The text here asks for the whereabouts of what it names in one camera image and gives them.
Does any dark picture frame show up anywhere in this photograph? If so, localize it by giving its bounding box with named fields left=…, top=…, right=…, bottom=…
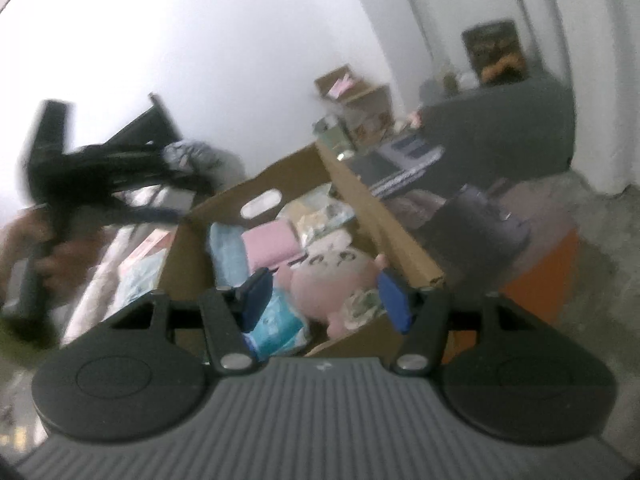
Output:
left=461, top=19, right=530, bottom=86

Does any black headboard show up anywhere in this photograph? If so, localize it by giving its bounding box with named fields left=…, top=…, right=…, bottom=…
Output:
left=107, top=92, right=183, bottom=151

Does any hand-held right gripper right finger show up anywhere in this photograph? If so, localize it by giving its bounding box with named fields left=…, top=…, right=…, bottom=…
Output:
left=377, top=267, right=538, bottom=376

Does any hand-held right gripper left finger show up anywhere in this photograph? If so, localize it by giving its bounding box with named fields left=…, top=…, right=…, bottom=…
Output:
left=107, top=267, right=276, bottom=376

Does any dark purple bag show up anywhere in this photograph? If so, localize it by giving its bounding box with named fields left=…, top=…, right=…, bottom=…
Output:
left=420, top=182, right=533, bottom=281

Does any orange plastic box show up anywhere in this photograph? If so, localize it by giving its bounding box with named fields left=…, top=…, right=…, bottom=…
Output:
left=500, top=227, right=581, bottom=326

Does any small open cardboard carton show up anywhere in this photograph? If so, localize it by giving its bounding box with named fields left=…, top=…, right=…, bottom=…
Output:
left=314, top=64, right=357, bottom=102

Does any pale blue packet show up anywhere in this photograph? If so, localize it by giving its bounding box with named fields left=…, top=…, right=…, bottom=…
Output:
left=117, top=255, right=168, bottom=306

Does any pink cloth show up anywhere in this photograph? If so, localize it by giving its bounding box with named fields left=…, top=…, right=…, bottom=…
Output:
left=241, top=220, right=303, bottom=273

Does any green garment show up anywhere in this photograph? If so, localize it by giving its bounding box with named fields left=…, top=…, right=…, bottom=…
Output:
left=0, top=320, right=56, bottom=361

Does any pink plush toy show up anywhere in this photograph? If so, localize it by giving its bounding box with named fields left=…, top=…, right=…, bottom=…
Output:
left=272, top=240, right=388, bottom=341

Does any light blue fluffy cloth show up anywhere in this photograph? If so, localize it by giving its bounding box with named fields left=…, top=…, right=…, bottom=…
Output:
left=207, top=222, right=251, bottom=286

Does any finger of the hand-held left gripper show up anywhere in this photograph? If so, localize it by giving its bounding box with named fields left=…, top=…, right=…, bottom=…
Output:
left=111, top=199, right=185, bottom=225
left=149, top=146, right=212, bottom=193

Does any floral cloth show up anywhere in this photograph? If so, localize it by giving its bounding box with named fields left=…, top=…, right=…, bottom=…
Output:
left=342, top=290, right=386, bottom=331

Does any pale printed packet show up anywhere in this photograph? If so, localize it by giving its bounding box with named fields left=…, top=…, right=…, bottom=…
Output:
left=280, top=185, right=358, bottom=246

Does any printed cardboard carton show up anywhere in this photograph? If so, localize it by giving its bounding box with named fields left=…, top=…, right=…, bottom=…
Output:
left=344, top=85, right=393, bottom=145

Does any dark grey sofa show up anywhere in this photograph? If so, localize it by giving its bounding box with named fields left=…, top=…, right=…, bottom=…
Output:
left=350, top=72, right=576, bottom=201

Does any dark striped cloth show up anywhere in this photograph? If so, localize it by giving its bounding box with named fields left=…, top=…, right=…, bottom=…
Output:
left=352, top=135, right=446, bottom=196

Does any person's left hand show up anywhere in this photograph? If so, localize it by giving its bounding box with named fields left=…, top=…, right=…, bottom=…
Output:
left=0, top=207, right=108, bottom=306

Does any grey green canister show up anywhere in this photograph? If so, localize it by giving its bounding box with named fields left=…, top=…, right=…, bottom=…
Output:
left=312, top=115, right=358, bottom=161

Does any large cardboard box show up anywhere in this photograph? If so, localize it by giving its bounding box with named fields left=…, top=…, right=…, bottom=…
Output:
left=160, top=142, right=448, bottom=361

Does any blue and white packet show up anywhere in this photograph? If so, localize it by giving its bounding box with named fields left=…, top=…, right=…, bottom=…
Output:
left=245, top=290, right=311, bottom=358

